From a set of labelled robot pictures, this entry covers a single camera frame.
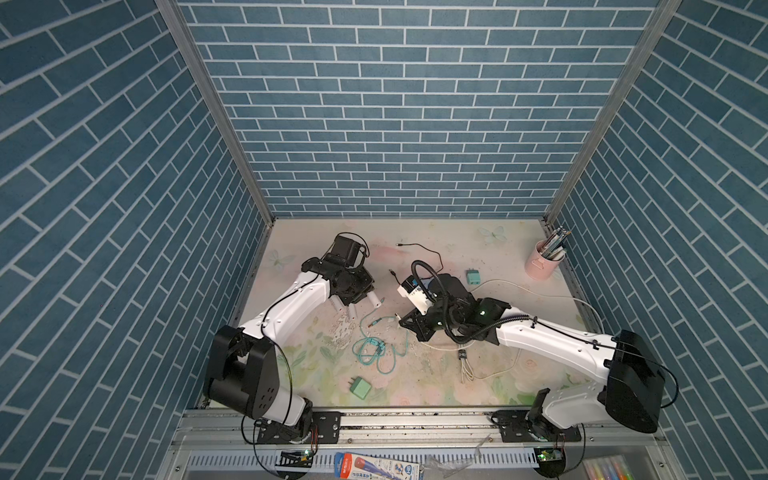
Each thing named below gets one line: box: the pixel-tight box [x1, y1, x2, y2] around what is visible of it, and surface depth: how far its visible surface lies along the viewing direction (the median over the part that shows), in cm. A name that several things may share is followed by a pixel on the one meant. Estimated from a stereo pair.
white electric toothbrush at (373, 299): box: [348, 291, 382, 320], surface depth 84 cm
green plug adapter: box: [348, 376, 372, 400], surface depth 80 cm
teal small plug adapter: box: [467, 269, 481, 285], surface depth 105 cm
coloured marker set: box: [582, 455, 636, 480], surface depth 69 cm
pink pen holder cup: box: [524, 240, 565, 281], surface depth 100 cm
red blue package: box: [334, 452, 421, 480], surface depth 69 cm
